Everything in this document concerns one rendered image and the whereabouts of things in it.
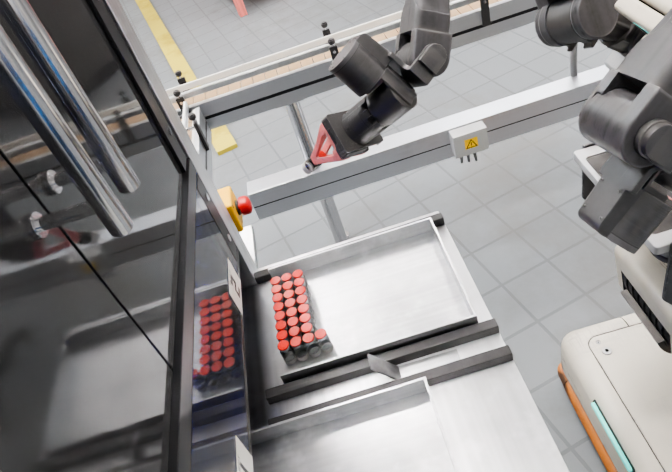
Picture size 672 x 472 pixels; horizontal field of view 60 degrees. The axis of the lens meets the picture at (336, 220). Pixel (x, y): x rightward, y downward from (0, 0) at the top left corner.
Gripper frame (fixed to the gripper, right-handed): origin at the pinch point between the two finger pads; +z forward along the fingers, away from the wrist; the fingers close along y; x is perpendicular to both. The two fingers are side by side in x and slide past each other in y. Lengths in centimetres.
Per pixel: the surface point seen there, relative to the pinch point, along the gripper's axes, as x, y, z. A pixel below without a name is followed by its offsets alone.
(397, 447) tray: 44.6, 12.2, 4.3
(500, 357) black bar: 41.7, -4.4, -8.1
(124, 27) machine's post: -27.9, 20.9, 2.5
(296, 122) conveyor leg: -31, -68, 58
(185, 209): -1.3, 21.2, 10.0
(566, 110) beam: 7, -136, 7
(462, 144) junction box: 1, -107, 32
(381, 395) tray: 37.7, 8.7, 5.6
